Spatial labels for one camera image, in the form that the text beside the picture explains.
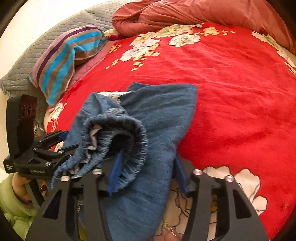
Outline pink-red quilted duvet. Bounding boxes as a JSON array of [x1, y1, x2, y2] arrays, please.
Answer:
[[112, 1, 295, 54]]

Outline right hand with glitter nail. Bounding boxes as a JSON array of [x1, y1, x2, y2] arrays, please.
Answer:
[[152, 225, 182, 241]]

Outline red floral blanket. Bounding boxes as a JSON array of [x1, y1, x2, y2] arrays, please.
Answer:
[[45, 23, 295, 239]]

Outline light green sleeve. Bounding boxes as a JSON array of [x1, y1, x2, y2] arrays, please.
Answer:
[[1, 173, 38, 240]]

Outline pink quilted pillow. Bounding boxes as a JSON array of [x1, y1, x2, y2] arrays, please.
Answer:
[[67, 41, 116, 89]]

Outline striped towel pillow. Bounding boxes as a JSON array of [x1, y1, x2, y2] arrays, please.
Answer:
[[28, 25, 108, 106]]

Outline blue denim lace-trimmed pants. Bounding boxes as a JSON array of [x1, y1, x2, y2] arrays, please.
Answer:
[[51, 82, 198, 240]]

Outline left hand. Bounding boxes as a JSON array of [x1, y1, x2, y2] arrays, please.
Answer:
[[11, 173, 33, 205]]

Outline grey quilted headboard cushion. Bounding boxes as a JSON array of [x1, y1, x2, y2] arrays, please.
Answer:
[[0, 1, 130, 123]]

